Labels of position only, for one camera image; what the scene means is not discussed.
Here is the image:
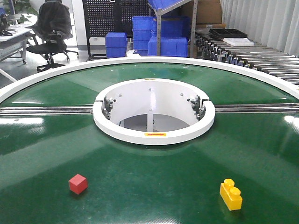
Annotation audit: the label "white inner ring housing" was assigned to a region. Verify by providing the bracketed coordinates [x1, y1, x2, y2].
[92, 78, 215, 145]

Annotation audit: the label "black compartment tray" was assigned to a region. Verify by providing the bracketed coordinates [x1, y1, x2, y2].
[209, 28, 247, 38]

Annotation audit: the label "yellow toy brick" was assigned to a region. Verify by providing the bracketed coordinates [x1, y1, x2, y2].
[220, 178, 242, 211]

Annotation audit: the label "small blue crate stack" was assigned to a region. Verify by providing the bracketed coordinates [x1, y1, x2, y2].
[105, 32, 128, 58]

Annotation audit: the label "white foam sheet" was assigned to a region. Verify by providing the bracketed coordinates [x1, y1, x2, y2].
[223, 38, 254, 47]

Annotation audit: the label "black pegboard panel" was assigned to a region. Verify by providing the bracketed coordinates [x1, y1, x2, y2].
[82, 0, 150, 61]

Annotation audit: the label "grey office desk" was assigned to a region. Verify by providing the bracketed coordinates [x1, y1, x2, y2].
[0, 13, 39, 82]

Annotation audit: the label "cardboard boxes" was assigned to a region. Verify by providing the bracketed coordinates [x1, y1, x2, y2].
[181, 0, 227, 30]

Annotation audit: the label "white outer table rim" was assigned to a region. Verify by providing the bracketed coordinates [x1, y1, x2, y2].
[0, 56, 299, 102]

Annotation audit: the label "blue crates under rack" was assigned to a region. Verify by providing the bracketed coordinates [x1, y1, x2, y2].
[160, 16, 191, 57]

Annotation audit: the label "metal rack frame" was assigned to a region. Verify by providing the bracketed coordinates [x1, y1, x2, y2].
[148, 0, 198, 58]

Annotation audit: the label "tall blue crate stack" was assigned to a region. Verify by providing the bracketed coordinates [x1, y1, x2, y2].
[132, 16, 155, 50]

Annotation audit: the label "red cube block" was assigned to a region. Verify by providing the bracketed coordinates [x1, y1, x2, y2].
[68, 174, 88, 195]

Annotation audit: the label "black office chair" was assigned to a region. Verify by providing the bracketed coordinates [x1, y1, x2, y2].
[27, 0, 73, 72]

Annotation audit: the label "metal roller conveyor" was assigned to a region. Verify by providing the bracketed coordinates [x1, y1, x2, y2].
[195, 28, 299, 85]

